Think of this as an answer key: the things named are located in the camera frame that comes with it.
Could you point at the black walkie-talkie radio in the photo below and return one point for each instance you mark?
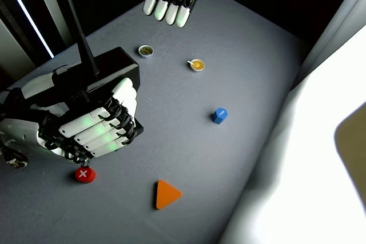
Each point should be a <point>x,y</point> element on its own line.
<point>114,67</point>

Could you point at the red round block white cross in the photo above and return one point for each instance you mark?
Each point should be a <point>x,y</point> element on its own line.
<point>85,175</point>

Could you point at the small bowl of green soup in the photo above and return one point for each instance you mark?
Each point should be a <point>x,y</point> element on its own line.
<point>146,51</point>

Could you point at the small bowl of orange soup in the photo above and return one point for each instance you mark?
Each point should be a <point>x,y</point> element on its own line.
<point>197,65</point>

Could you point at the grey table cloth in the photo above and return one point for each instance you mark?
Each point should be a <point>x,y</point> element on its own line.
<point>186,147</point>

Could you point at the orange triangle block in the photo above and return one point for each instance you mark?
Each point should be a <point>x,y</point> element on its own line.
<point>166,194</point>

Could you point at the beige panel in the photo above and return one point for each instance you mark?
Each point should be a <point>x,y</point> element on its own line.
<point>14,55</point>

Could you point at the blue hexagonal block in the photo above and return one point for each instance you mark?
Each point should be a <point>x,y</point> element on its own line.
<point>220,116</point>

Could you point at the white light bar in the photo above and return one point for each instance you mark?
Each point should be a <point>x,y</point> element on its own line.
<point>27,15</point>

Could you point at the large white rounded shell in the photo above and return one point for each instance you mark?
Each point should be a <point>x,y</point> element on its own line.
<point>300,169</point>

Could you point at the olive rounded panel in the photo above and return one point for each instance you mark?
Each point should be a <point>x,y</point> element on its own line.
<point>354,155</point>

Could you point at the white post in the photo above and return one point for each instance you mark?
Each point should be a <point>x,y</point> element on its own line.
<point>51,7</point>

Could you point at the grey post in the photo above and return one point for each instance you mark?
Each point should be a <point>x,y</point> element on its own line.
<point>337,27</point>

